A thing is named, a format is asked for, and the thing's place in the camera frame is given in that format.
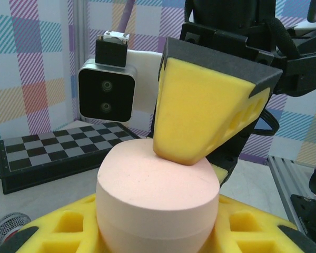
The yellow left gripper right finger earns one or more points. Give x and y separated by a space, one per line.
268 224

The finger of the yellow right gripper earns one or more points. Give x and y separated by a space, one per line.
226 160
200 105

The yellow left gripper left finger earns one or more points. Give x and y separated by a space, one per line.
92 218

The pink earbud charging case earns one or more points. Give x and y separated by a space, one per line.
152 184

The black folding chessboard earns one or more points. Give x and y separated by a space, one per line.
42 155

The red glitter microphone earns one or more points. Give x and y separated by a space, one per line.
10 226

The aluminium mounting rail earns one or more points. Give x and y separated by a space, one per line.
281 184

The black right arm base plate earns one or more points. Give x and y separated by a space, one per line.
310 224

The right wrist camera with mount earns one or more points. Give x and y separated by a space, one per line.
105 87

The aluminium frame post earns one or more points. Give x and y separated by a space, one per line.
77 52

